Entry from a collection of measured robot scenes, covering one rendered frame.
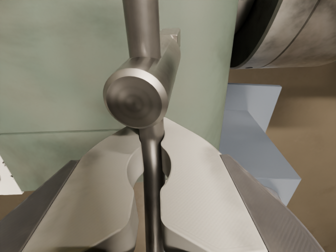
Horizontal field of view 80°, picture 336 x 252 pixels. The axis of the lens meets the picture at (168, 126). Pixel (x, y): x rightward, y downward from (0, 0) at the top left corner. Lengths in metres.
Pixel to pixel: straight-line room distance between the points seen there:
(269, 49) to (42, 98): 0.24
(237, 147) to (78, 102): 0.47
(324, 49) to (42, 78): 0.30
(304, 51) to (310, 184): 2.37
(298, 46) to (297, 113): 1.68
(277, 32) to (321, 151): 2.13
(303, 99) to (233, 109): 1.16
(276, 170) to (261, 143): 0.11
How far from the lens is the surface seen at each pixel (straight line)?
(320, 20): 0.26
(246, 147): 0.61
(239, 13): 0.28
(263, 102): 0.84
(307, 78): 1.85
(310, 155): 2.32
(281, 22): 0.24
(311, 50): 0.30
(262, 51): 0.27
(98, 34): 0.18
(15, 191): 0.32
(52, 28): 0.20
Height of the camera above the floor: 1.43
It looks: 59 degrees down
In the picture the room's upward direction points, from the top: 177 degrees clockwise
